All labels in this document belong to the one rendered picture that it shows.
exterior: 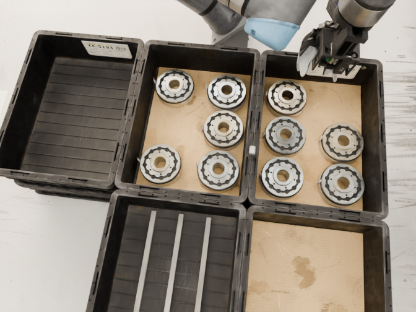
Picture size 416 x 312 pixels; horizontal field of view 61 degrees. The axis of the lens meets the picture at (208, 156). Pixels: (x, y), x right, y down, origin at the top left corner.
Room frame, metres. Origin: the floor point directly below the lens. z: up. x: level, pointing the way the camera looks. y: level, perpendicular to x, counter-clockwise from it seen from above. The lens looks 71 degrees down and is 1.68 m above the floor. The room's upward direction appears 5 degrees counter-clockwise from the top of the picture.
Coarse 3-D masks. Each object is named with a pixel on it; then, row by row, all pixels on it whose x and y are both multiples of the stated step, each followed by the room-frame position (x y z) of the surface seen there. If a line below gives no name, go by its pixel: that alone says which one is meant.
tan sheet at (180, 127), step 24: (192, 72) 0.55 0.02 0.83; (216, 72) 0.54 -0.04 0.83; (168, 120) 0.41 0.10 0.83; (192, 120) 0.40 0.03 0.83; (144, 144) 0.35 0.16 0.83; (168, 144) 0.34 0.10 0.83; (192, 144) 0.33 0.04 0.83; (240, 144) 0.32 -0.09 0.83; (192, 168) 0.27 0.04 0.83; (216, 168) 0.26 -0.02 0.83; (240, 168) 0.26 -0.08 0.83
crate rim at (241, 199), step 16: (144, 48) 0.57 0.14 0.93; (192, 48) 0.56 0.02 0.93; (208, 48) 0.55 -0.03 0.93; (224, 48) 0.55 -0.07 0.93; (240, 48) 0.54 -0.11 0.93; (144, 64) 0.52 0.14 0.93; (256, 64) 0.49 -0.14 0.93; (256, 80) 0.45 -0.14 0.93; (256, 96) 0.40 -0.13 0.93; (128, 128) 0.35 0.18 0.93; (128, 144) 0.31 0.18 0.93; (160, 192) 0.19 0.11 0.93; (176, 192) 0.19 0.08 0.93; (192, 192) 0.18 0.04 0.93
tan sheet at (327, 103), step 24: (264, 96) 0.45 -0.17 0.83; (312, 96) 0.44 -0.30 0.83; (336, 96) 0.43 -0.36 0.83; (360, 96) 0.43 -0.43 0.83; (264, 120) 0.38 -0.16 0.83; (312, 120) 0.37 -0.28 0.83; (336, 120) 0.36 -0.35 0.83; (360, 120) 0.36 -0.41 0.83; (312, 144) 0.30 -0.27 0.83; (312, 168) 0.24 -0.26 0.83; (360, 168) 0.23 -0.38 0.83; (264, 192) 0.19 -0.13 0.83; (312, 192) 0.18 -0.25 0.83
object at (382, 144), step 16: (368, 64) 0.47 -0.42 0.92; (256, 112) 0.36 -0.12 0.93; (384, 112) 0.33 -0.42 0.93; (256, 128) 0.32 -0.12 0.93; (384, 128) 0.29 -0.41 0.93; (256, 144) 0.28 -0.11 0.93; (384, 144) 0.25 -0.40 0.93; (256, 160) 0.24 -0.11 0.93; (384, 160) 0.22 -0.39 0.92; (384, 176) 0.18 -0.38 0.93; (384, 192) 0.14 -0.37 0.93; (288, 208) 0.13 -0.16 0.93; (304, 208) 0.12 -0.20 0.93; (320, 208) 0.12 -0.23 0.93; (336, 208) 0.12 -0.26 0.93; (384, 208) 0.11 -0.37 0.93
